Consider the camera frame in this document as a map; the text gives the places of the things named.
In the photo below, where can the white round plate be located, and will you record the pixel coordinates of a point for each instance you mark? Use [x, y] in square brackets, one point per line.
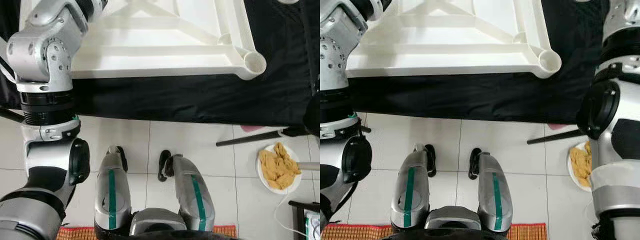
[260, 172]
[570, 170]

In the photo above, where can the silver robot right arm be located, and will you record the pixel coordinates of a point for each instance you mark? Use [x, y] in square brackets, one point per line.
[617, 160]
[313, 117]

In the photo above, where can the black table cloth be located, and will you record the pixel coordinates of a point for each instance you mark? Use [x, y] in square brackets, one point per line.
[175, 100]
[475, 97]

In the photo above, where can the red woven floor mat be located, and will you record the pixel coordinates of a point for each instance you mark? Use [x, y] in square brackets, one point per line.
[350, 232]
[75, 232]

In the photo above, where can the white plastic table top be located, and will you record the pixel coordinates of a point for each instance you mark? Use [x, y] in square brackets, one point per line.
[450, 55]
[150, 55]

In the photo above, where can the crumpled yellow cloth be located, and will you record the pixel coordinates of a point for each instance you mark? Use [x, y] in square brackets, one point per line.
[277, 167]
[581, 165]

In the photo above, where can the grey metal pole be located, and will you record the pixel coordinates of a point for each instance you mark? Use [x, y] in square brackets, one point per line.
[310, 166]

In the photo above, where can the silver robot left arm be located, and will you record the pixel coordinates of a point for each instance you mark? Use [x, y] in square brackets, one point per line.
[45, 50]
[332, 55]

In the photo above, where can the black robot waist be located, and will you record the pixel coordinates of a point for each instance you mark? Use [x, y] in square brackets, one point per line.
[452, 219]
[157, 220]

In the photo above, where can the black stand base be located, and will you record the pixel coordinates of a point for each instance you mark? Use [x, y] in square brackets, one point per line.
[300, 210]

